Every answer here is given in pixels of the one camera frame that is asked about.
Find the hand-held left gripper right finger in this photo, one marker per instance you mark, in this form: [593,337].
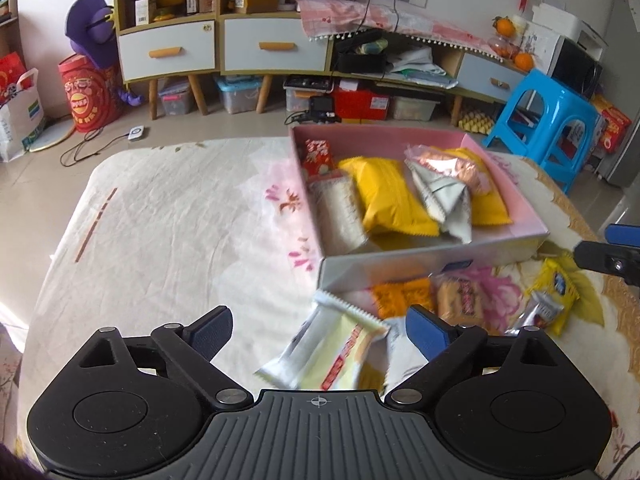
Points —
[427,332]

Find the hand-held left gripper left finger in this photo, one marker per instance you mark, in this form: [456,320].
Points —
[212,330]

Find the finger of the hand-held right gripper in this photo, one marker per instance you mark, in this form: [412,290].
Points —
[625,236]
[600,256]

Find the white nut print packet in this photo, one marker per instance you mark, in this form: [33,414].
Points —
[400,355]

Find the orange cracker packet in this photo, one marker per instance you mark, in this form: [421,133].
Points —
[460,305]

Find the orange snack packet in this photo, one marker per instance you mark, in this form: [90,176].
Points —
[395,297]

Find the yellow packet blue label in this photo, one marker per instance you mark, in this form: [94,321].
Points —
[560,285]

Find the pink cardboard box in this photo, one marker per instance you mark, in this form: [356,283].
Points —
[400,265]

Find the small silver packet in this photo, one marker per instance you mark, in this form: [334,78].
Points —
[542,310]

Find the cream white snack packet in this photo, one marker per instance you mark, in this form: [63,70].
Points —
[325,355]

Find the yellow snack packet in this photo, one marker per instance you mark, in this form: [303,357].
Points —
[390,195]
[492,207]

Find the white grey printed packet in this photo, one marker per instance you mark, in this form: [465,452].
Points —
[450,215]

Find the clear rice cracker packet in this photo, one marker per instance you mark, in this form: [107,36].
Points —
[337,215]

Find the dark red snack packet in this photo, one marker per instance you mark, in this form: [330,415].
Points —
[317,157]

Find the red orange carton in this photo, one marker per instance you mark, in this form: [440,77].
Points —
[612,127]

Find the grey refrigerator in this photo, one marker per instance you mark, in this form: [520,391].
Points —
[625,110]

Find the blue plastic stool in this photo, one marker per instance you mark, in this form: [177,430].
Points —
[545,92]

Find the black microwave oven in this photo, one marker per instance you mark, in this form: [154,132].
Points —
[577,67]

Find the yellow egg tray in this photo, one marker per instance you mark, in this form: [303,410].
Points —
[475,122]

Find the white charger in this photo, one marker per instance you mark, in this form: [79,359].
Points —
[136,133]

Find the white printed box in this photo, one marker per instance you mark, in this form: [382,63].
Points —
[539,42]

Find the white printer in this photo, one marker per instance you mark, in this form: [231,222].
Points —
[575,25]

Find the small white cabinet drawer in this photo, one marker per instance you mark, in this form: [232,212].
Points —
[475,72]

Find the clear storage box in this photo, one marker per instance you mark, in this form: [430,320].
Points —
[177,100]
[415,109]

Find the blue lid storage box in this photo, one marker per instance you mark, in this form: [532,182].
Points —
[240,97]

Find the orange with leaves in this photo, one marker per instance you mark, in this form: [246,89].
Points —
[504,26]

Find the low wooden cabinet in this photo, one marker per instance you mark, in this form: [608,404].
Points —
[450,62]

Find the black power adapter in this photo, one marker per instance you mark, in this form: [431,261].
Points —
[321,104]

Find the round white board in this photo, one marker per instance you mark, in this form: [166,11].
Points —
[52,135]

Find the clear box black lid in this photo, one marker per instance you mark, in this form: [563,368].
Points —
[300,90]

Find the white folded papers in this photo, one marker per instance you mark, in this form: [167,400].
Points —
[417,67]

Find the red cylindrical box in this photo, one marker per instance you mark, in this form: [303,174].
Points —
[90,95]

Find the black bag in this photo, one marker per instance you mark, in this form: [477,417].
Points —
[360,62]

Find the white shopping bag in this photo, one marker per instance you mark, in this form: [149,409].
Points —
[20,125]

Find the pink cloth with tassels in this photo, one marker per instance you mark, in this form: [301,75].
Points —
[425,22]

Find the purple plush toy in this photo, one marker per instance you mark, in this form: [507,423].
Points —
[92,30]

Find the red shopping bag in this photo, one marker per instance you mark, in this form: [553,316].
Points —
[11,72]

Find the white carton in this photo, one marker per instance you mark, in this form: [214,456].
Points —
[145,10]

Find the cluttered storage rack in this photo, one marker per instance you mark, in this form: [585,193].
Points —
[7,20]

